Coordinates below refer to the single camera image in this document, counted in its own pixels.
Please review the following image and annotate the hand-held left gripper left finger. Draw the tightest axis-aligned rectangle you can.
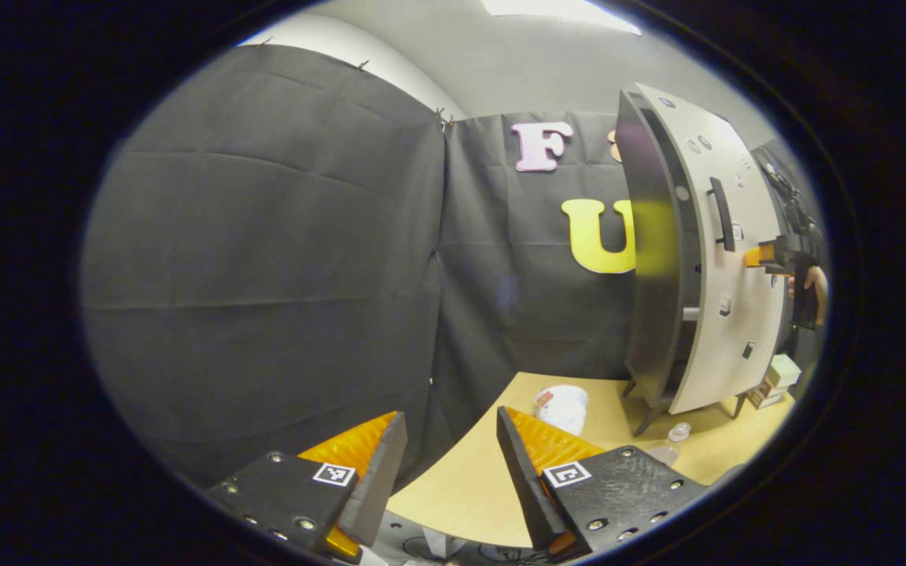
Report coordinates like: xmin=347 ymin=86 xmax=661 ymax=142
xmin=203 ymin=412 xmax=408 ymax=564

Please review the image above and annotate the white plush toy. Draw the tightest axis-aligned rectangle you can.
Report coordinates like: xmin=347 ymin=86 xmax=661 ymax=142
xmin=532 ymin=384 xmax=590 ymax=436

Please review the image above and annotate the black door handle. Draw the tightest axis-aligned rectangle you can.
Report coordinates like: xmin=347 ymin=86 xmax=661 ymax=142
xmin=708 ymin=177 xmax=737 ymax=252

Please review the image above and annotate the ceiling light panel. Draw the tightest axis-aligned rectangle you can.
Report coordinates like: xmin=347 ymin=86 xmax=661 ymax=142
xmin=481 ymin=0 xmax=643 ymax=36

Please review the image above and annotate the white cabinet door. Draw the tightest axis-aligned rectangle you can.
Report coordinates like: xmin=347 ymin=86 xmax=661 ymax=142
xmin=635 ymin=83 xmax=792 ymax=416

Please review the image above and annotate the dark grey cabinet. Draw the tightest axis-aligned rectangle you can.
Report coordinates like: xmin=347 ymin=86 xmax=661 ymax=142
xmin=616 ymin=83 xmax=792 ymax=437

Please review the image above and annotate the clear bottle pink label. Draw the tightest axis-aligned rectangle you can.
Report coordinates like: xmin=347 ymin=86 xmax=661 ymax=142
xmin=646 ymin=422 xmax=692 ymax=466

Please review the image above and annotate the black backdrop cloth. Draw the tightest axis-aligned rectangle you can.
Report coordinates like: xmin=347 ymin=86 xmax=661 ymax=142
xmin=82 ymin=43 xmax=823 ymax=504

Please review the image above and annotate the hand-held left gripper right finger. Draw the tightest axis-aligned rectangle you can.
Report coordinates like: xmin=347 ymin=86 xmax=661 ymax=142
xmin=496 ymin=406 xmax=712 ymax=564

